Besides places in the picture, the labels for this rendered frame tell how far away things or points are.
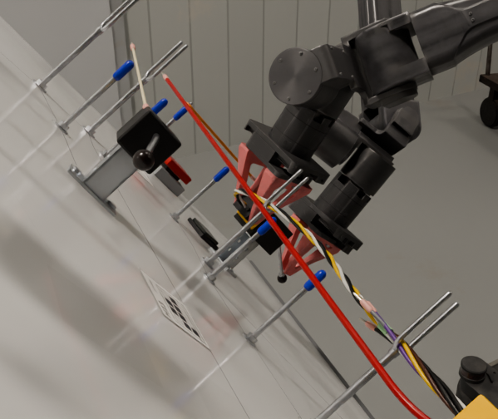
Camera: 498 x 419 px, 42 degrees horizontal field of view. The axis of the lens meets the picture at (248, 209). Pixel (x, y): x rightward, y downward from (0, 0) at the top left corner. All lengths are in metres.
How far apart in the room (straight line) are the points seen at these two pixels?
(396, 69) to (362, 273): 2.08
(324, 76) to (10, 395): 0.51
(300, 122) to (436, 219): 2.49
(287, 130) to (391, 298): 1.93
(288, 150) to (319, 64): 0.12
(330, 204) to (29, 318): 0.67
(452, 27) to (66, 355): 0.56
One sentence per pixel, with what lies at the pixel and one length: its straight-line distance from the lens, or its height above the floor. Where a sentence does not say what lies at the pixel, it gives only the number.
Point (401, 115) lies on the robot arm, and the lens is 0.90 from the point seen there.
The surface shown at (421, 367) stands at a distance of 0.48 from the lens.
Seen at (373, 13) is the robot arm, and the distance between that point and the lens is 1.00.
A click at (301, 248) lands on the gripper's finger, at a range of 0.88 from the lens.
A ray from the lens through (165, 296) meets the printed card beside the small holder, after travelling 0.42.
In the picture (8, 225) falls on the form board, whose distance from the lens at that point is 0.29.
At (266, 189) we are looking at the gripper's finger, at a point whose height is 1.20.
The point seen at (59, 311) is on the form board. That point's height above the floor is 1.38.
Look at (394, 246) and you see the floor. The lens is 2.94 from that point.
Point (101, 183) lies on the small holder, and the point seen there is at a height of 1.33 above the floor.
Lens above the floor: 1.54
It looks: 29 degrees down
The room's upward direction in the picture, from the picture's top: straight up
